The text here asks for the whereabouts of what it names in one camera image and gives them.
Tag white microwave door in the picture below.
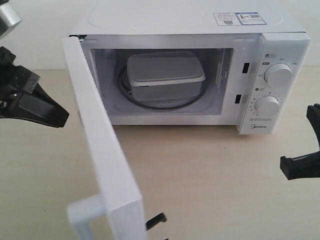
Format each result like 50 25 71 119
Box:
62 36 148 240

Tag white upper power knob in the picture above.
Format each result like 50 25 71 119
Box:
264 63 293 88

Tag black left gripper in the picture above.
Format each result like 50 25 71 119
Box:
0 46 70 128

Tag warning label sticker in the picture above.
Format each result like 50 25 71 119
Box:
213 12 267 26

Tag white lower timer knob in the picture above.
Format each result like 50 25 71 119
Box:
254 95 280 116

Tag black turntable roller ring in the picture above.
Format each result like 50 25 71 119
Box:
119 64 208 110

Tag white plastic lidded container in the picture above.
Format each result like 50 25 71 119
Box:
126 51 206 102

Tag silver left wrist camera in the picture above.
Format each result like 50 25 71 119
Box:
0 0 22 39

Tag white microwave oven body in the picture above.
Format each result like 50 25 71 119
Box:
68 0 311 135

